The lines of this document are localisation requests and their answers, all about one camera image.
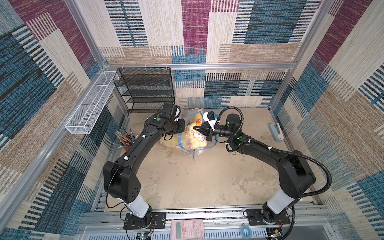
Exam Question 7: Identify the black corrugated cable conduit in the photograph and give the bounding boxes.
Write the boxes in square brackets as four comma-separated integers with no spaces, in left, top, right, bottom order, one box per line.
[268,147,333,198]

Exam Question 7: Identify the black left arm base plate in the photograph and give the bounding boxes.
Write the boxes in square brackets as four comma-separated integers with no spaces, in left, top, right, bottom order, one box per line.
[123,212,166,230]

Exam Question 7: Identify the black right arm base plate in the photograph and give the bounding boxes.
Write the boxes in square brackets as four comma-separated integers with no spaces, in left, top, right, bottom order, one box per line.
[243,209,291,226]

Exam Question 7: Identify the white wire mesh basket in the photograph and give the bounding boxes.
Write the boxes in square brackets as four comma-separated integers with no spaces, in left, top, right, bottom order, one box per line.
[65,72,115,135]

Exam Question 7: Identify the yellow cartoon blanket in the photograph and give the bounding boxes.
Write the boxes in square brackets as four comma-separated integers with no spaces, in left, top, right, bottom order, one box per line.
[159,109,208,151]

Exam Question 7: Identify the clear plastic vacuum bag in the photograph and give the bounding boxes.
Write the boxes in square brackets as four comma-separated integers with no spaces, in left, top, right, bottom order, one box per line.
[159,108,218,160]

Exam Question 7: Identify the light blue stapler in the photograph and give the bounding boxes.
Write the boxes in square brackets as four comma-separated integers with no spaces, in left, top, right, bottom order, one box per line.
[268,123,285,143]

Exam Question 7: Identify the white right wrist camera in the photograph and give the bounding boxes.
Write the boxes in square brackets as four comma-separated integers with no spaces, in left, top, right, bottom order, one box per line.
[203,111,219,130]

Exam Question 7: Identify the pink calculator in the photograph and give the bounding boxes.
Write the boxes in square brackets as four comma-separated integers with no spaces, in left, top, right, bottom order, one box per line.
[171,219,205,240]

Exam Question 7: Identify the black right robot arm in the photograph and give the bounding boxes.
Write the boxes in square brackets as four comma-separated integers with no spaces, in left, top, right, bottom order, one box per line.
[193,112,316,224]

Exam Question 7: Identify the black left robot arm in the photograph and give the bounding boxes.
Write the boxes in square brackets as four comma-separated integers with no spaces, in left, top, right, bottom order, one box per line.
[103,103,185,219]

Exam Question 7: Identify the coloured pencils bundle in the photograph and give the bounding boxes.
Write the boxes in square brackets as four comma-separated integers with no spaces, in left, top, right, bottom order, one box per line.
[115,127,136,148]

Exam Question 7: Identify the black wire mesh shelf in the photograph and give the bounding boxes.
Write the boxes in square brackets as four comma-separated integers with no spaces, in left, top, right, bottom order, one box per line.
[114,67,175,113]

